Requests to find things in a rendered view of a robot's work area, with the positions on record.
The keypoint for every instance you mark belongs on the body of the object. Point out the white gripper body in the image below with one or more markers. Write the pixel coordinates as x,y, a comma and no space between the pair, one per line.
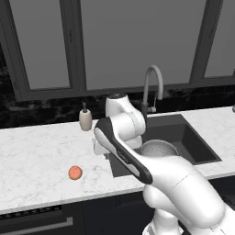
98,147

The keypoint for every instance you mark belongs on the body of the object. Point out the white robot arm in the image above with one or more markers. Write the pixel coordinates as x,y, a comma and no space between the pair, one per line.
183,186

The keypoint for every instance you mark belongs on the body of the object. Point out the orange peach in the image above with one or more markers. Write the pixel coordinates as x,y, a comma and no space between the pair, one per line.
75,173

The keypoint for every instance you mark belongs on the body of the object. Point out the grey metal colander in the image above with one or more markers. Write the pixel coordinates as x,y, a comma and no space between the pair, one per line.
159,147

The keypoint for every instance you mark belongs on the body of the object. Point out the grey faucet lever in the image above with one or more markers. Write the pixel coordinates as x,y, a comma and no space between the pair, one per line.
152,108

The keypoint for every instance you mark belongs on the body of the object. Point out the grey curved sink faucet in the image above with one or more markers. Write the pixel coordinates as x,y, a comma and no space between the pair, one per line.
147,82

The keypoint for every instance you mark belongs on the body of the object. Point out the dark sink basin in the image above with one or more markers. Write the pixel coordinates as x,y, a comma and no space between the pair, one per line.
189,137

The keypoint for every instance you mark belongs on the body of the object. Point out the beige soap dispenser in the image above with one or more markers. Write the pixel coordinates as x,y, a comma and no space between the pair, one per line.
85,120

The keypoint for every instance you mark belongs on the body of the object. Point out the dark cupboard front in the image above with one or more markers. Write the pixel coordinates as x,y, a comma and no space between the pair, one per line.
116,214

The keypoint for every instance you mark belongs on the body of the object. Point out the black dishwasher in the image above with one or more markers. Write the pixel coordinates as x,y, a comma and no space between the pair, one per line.
36,221

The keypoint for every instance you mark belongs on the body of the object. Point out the dark framed window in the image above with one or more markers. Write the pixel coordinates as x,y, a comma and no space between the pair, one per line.
122,42

